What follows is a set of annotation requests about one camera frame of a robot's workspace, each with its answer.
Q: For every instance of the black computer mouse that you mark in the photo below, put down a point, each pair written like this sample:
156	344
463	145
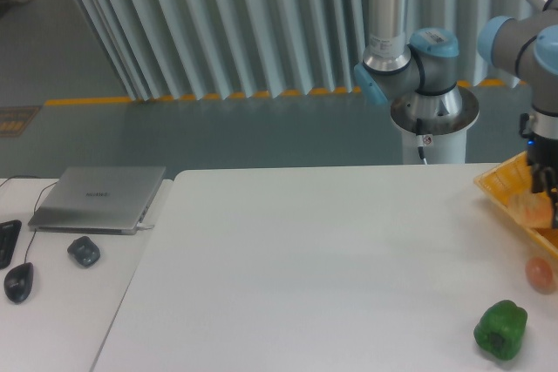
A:
18	282

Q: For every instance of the orange bread in basket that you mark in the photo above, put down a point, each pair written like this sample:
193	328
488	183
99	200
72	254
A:
533	210

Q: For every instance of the yellow woven basket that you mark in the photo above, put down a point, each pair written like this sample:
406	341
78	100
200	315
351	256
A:
506	179

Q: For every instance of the white folding screen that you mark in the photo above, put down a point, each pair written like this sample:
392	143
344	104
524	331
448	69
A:
228	47

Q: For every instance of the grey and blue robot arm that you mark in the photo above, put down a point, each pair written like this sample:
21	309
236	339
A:
417	75

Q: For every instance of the silver laptop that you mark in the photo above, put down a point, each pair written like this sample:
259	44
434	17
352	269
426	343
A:
99	199

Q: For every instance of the yellow floor sticker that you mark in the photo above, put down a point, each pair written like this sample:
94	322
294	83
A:
14	119

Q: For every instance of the black keyboard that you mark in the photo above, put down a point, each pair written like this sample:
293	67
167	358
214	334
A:
9	232

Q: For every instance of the brown egg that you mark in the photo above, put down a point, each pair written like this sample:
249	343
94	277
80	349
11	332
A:
540	275

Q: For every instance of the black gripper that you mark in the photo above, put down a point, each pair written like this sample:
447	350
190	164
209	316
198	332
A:
542	157

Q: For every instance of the green bell pepper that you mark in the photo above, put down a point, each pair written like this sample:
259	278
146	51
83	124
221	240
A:
500	330

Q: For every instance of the black earbud case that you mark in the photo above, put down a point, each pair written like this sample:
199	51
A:
84	251

